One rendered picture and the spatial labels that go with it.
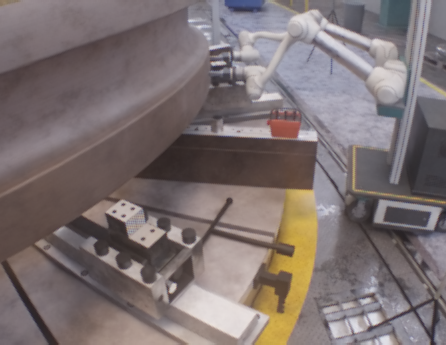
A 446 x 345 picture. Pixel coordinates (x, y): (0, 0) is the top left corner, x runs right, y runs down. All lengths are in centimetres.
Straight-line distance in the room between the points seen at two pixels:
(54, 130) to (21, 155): 18
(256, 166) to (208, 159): 32
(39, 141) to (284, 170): 158
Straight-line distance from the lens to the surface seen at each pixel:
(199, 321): 166
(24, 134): 153
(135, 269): 158
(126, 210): 162
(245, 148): 245
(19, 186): 143
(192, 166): 260
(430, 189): 275
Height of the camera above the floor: 180
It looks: 32 degrees down
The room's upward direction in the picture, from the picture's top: 3 degrees counter-clockwise
